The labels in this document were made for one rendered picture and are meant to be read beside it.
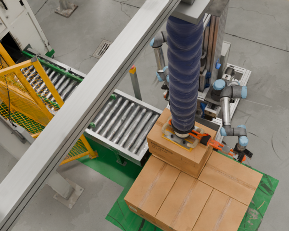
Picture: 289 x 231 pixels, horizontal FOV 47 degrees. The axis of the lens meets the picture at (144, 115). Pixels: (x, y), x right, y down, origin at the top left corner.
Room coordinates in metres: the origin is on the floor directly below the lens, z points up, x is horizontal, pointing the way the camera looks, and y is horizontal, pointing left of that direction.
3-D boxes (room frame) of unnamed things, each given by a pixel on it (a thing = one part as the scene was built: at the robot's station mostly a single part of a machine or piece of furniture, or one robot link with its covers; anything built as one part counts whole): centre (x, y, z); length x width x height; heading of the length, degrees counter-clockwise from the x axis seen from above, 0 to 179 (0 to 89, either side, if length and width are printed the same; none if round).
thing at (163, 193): (1.02, -0.36, 0.34); 1.20 x 1.00 x 0.40; 48
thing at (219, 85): (1.81, -0.83, 1.20); 0.13 x 0.12 x 0.14; 77
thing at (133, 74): (2.44, 0.03, 0.50); 0.07 x 0.07 x 1.00; 48
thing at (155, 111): (2.71, 0.59, 0.50); 2.31 x 0.05 x 0.19; 48
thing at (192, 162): (1.43, -0.33, 0.87); 0.60 x 0.40 x 0.40; 48
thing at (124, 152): (2.22, 1.02, 0.50); 2.31 x 0.05 x 0.19; 48
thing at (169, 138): (1.36, -0.28, 1.10); 0.34 x 0.10 x 0.05; 47
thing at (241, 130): (1.14, -0.78, 1.50); 0.11 x 0.11 x 0.08; 77
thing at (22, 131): (1.50, 1.10, 1.62); 0.20 x 0.05 x 0.30; 48
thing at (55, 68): (2.90, 0.89, 0.60); 1.60 x 0.10 x 0.09; 48
